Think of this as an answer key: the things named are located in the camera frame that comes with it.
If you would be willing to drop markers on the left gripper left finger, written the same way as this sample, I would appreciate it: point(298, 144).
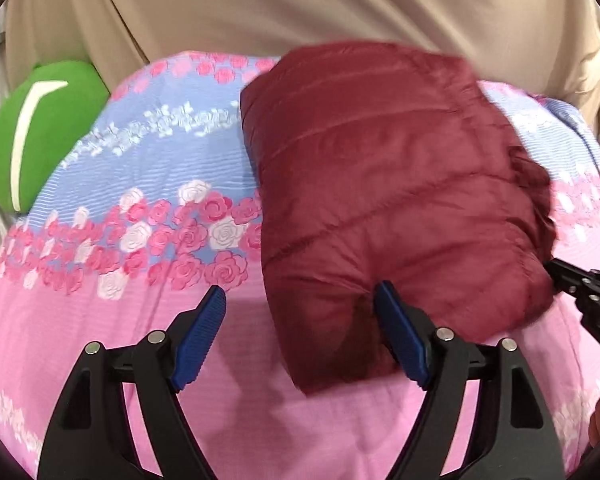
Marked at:
point(89, 435)

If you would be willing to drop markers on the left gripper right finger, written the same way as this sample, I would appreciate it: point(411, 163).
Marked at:
point(512, 435)

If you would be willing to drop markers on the maroon quilted puffer jacket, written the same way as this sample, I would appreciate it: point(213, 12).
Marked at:
point(380, 162)

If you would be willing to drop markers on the pink blue floral bedsheet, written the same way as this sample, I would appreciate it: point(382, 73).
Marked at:
point(154, 206)

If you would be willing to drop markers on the beige curtain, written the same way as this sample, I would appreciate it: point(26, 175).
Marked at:
point(542, 46)

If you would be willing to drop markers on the green plush pillow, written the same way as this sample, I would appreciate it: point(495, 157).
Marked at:
point(40, 122)

